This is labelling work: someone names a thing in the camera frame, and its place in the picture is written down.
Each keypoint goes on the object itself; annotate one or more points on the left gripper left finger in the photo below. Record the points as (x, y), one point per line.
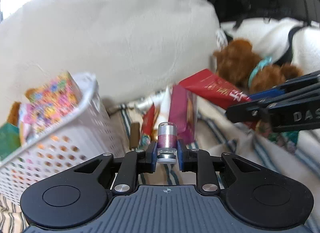
(131, 166)

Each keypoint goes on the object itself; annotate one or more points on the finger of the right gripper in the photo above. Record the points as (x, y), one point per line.
(249, 111)
(293, 85)

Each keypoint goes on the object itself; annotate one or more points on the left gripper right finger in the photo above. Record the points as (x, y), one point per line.
(202, 164)

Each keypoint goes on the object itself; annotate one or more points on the red floral sachet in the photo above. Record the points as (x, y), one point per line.
(149, 120)

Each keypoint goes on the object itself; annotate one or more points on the small pink silver bottle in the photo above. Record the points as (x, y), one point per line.
(167, 143)

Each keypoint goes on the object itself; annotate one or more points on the red floral packet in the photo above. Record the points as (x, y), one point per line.
(214, 89)

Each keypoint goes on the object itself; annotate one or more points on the magenta tall box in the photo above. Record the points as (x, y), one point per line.
(183, 113)

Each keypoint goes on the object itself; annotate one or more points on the white tube gold cap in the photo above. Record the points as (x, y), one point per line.
(164, 109)

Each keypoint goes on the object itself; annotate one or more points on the striped bed sheet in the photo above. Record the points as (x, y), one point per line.
(216, 134)

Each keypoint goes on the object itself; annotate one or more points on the brown lipstick tube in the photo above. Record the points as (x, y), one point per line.
(134, 135)

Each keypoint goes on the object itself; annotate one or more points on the white perforated plastic basket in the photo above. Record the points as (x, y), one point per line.
(82, 135)

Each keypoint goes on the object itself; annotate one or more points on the brown plush dog toy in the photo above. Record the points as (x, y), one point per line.
(240, 66)

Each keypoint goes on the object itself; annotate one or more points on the white spray bottle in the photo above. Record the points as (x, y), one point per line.
(145, 103)

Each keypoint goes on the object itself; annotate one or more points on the colourful cartoon pattern box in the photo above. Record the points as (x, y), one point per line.
(53, 101)

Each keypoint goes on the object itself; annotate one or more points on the pink white pouch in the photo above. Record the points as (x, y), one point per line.
(29, 124)

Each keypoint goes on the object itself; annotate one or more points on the green box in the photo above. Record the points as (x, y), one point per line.
(9, 140)

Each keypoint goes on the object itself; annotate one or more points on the large cream pillow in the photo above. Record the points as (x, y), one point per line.
(134, 47)

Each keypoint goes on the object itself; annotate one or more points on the orange plush toy in basket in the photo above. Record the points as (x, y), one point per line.
(13, 114)

